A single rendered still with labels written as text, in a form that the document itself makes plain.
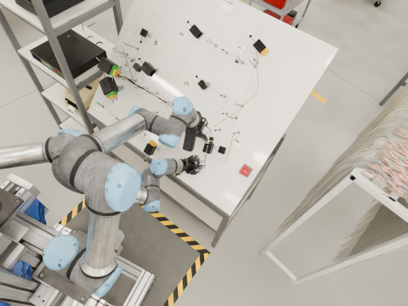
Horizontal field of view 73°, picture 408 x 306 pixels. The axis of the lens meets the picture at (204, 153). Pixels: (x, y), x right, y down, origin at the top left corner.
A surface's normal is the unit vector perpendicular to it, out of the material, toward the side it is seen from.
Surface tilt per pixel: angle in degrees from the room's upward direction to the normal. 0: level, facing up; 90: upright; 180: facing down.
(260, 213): 0
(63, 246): 8
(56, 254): 8
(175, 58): 47
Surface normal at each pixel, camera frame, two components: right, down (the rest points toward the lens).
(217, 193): -0.37, 0.11
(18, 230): 0.09, -0.53
